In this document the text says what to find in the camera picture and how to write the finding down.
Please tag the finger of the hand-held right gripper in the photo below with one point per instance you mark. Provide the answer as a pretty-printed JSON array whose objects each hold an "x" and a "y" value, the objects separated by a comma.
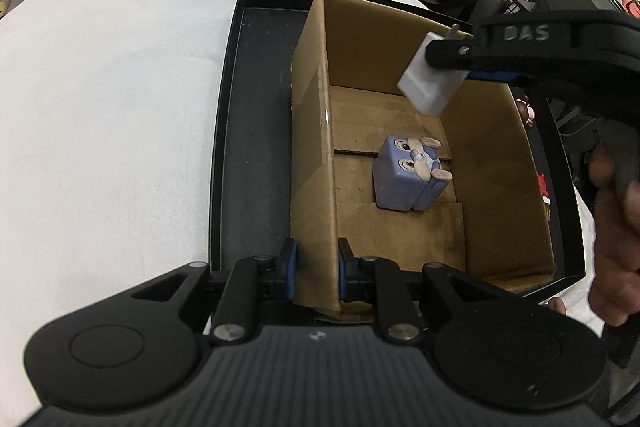
[{"x": 450, "y": 54}]

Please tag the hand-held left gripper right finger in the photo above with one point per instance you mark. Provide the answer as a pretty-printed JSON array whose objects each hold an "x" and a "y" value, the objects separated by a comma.
[{"x": 344, "y": 273}]

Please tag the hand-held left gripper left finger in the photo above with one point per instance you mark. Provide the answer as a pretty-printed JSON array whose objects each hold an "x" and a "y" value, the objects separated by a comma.
[{"x": 289, "y": 271}]

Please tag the white power adapter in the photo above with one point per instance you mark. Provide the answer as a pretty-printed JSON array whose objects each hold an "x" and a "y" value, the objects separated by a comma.
[{"x": 425, "y": 92}]

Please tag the brown cardboard box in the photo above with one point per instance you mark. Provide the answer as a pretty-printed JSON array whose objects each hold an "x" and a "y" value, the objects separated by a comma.
[{"x": 500, "y": 187}]

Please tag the black shallow tray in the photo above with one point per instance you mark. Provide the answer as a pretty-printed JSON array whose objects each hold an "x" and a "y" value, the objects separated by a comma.
[{"x": 255, "y": 132}]

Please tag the person's right hand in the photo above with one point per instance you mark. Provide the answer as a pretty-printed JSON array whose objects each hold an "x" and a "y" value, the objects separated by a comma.
[{"x": 612, "y": 247}]

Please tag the brown pink small figurine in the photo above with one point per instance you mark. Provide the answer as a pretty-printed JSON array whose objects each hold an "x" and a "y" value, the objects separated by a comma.
[{"x": 525, "y": 111}]

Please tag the purple cube toy figure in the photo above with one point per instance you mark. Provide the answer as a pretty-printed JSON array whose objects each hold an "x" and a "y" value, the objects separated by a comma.
[{"x": 400, "y": 187}]

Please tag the red small figurine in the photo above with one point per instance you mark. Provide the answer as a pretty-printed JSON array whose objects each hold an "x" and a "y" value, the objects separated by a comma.
[{"x": 543, "y": 189}]

